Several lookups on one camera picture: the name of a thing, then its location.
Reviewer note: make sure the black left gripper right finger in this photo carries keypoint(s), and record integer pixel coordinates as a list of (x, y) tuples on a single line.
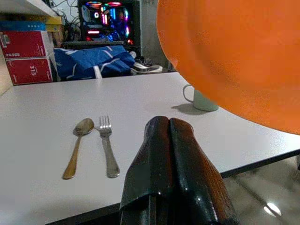
[(194, 178)]

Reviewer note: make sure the white wall shelf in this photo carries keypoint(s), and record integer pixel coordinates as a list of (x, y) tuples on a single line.
[(25, 5)]

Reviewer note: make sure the red cardboard box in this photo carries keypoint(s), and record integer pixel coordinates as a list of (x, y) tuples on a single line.
[(25, 44)]

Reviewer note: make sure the silver fork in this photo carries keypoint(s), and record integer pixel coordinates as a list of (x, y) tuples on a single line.
[(110, 159)]

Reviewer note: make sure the gold spoon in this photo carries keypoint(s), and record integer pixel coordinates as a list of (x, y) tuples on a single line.
[(83, 127)]

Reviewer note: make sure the blue cardboard box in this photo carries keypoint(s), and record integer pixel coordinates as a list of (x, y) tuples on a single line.
[(21, 25)]

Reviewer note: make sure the yellow cardboard box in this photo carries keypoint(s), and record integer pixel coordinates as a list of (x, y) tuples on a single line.
[(54, 23)]

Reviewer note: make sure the mint green mug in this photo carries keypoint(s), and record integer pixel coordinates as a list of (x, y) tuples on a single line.
[(204, 103)]

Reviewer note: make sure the black and white shoe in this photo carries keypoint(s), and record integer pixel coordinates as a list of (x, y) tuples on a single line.
[(147, 68)]

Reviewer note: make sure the orange plate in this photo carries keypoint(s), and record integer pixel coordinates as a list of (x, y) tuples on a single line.
[(234, 58)]

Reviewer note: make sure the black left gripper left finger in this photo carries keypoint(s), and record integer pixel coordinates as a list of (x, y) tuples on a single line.
[(152, 159)]

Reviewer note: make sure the red box printed 315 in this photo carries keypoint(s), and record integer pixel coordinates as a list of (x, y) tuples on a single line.
[(30, 71)]

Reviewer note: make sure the computer case with coloured lights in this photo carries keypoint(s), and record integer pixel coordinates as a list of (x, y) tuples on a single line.
[(107, 21)]

